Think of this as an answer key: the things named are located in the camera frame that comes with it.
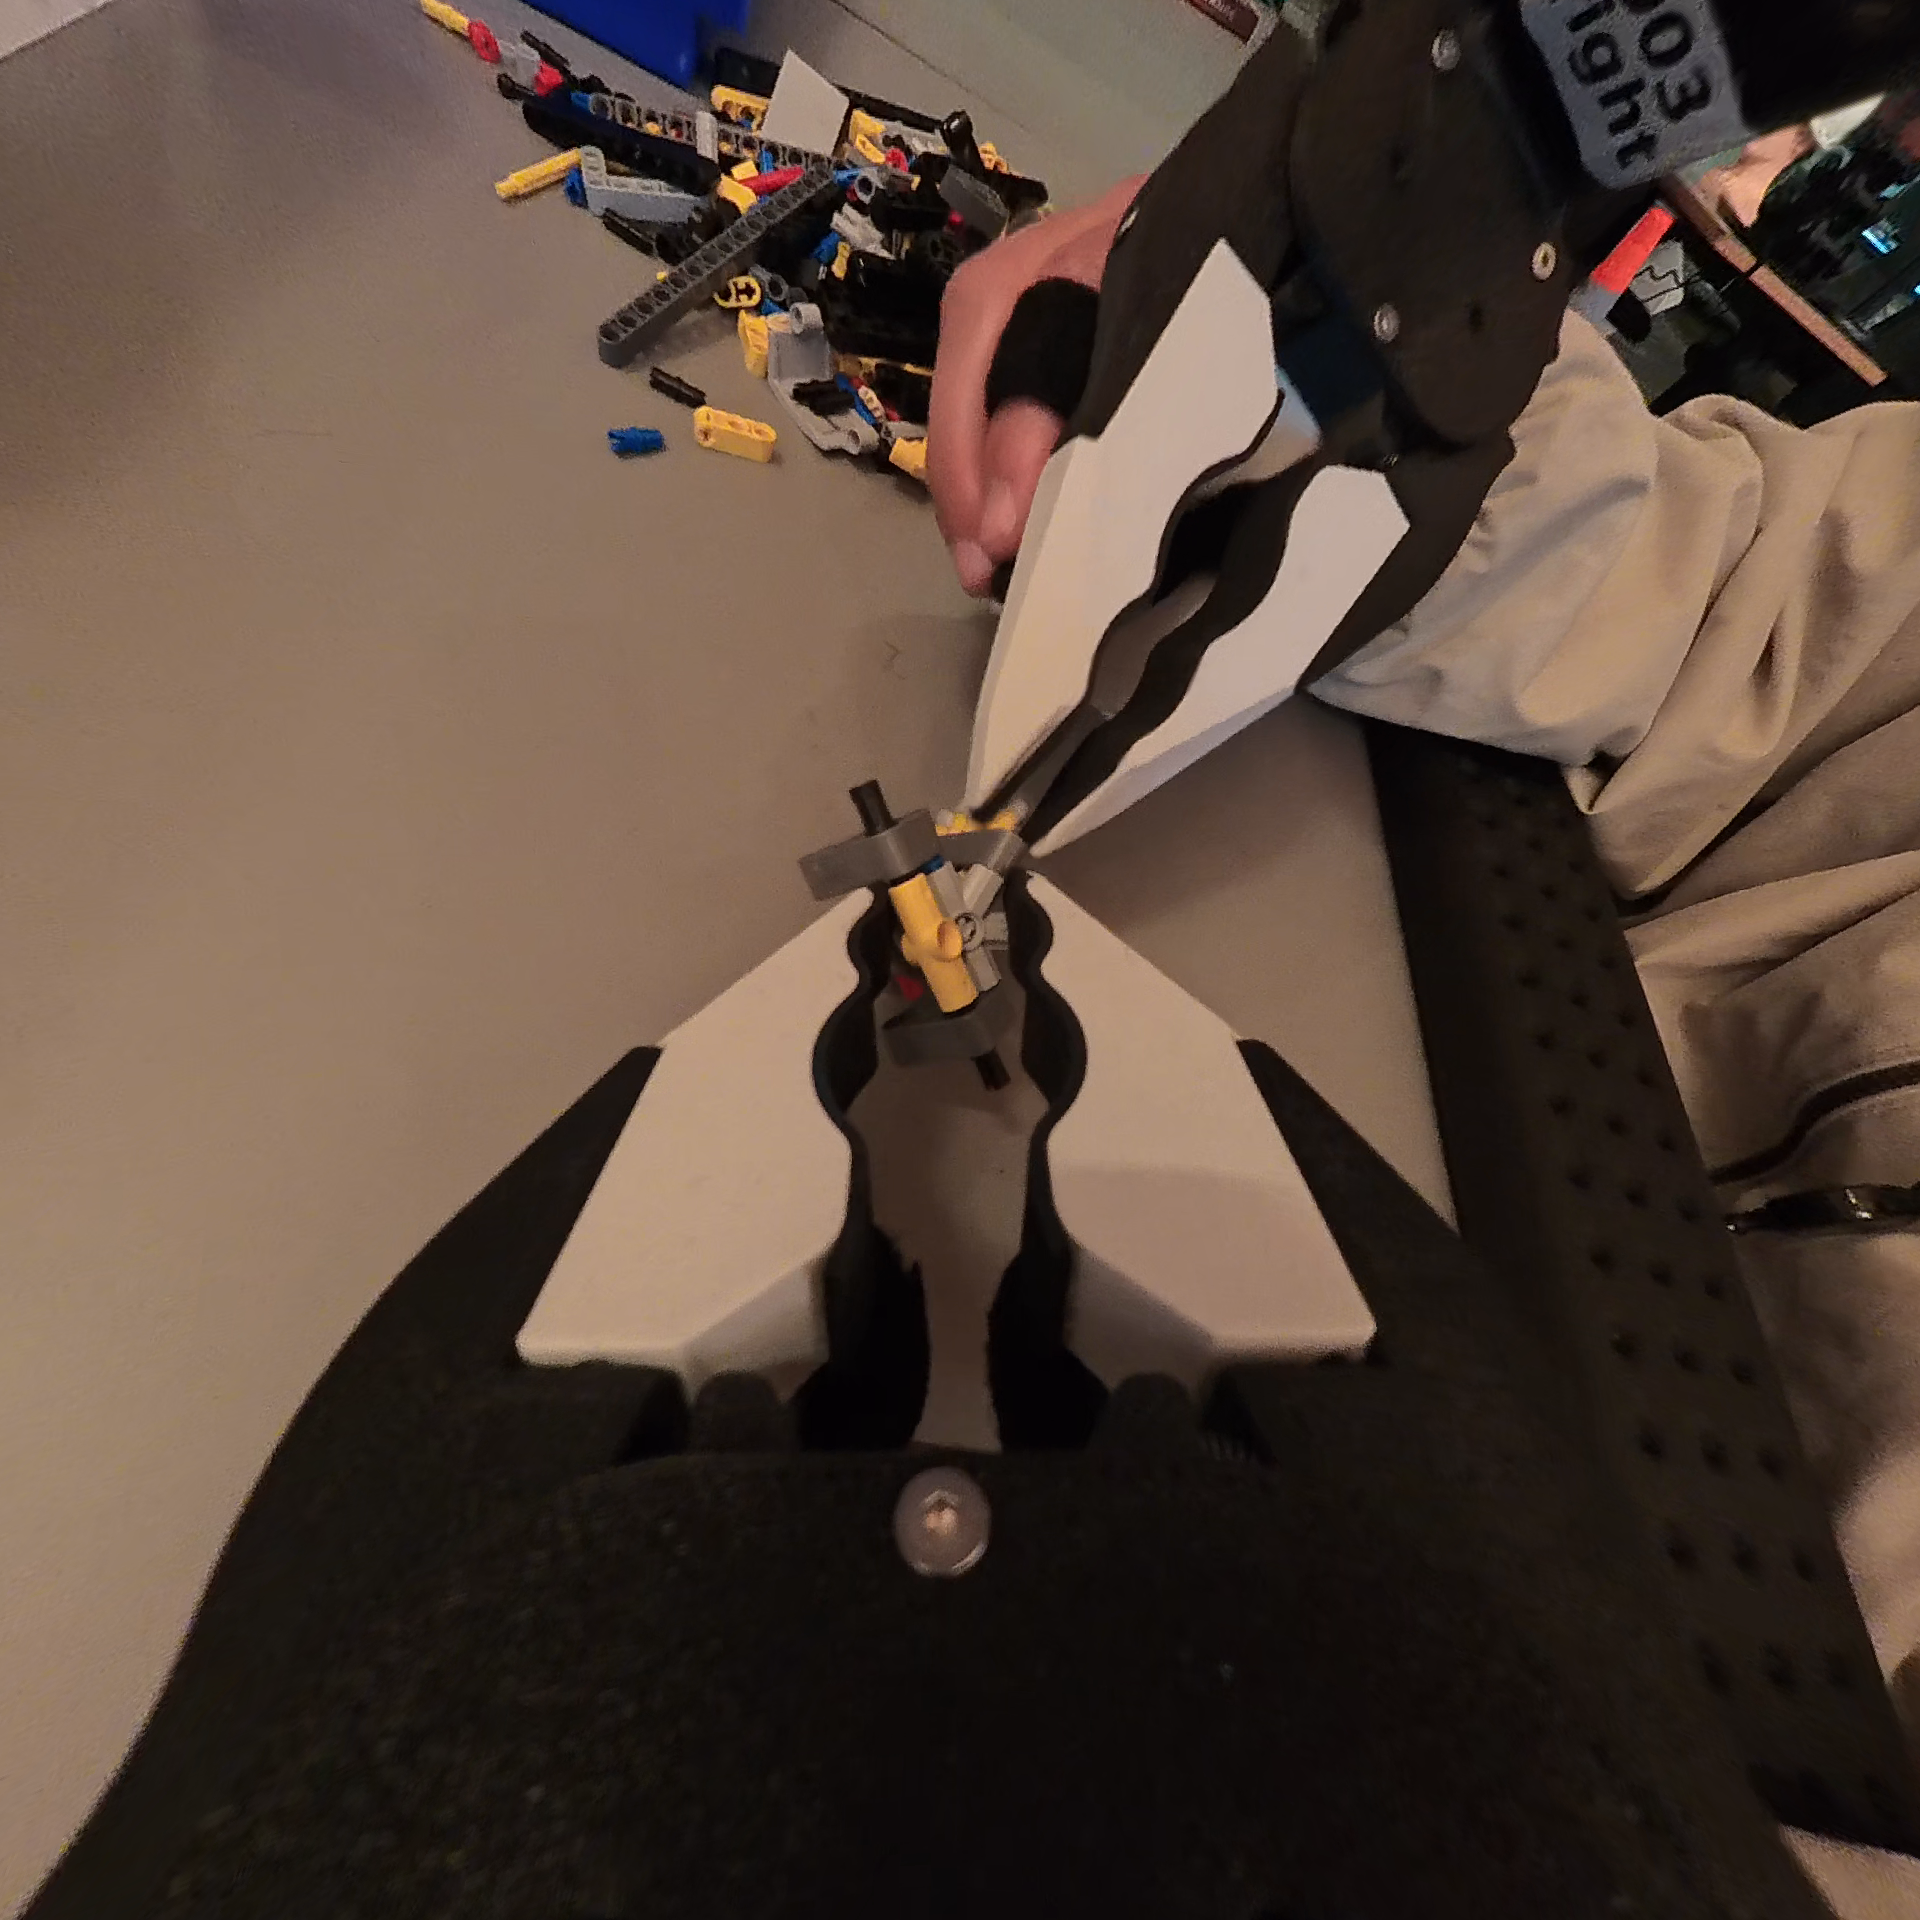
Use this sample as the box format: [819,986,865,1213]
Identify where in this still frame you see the orange traffic cone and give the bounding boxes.
[1574,201,1679,323]

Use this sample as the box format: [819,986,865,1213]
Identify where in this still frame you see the dark grey long beam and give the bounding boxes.
[598,181,842,371]

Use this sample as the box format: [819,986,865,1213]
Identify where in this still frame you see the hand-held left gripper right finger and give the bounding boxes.
[1022,879,1375,1367]

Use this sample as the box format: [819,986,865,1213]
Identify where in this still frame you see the person's right hand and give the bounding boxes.
[927,173,1154,602]

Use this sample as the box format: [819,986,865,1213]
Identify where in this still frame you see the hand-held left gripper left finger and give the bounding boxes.
[514,885,902,1367]

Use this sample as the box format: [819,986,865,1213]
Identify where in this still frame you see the light grey panel brick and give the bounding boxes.
[761,49,851,155]

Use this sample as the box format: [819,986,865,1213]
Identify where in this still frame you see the grey desk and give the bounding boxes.
[0,0,1457,1876]

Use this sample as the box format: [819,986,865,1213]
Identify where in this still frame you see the person's right forearm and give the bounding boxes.
[1312,308,1920,902]

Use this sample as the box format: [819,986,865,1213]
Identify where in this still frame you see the blue storage bin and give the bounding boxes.
[524,0,751,90]

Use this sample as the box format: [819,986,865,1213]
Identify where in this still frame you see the black perforated panel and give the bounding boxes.
[1365,720,1920,1854]

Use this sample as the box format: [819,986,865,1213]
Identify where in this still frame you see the beige jacket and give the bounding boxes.
[1560,749,1920,1697]

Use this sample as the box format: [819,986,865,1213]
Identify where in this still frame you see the wooden-top table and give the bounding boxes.
[1656,173,1892,388]

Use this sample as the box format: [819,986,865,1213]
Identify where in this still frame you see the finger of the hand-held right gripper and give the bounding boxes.
[966,241,1324,821]
[1028,464,1416,860]

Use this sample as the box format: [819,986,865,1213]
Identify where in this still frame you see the black cord toggle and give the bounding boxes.
[1725,1182,1920,1236]

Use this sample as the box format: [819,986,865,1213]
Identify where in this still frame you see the pile of loose bricks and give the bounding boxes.
[418,0,1054,481]

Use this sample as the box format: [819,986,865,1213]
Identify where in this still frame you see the grey yellow brick engine assembly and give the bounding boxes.
[796,780,1037,1092]

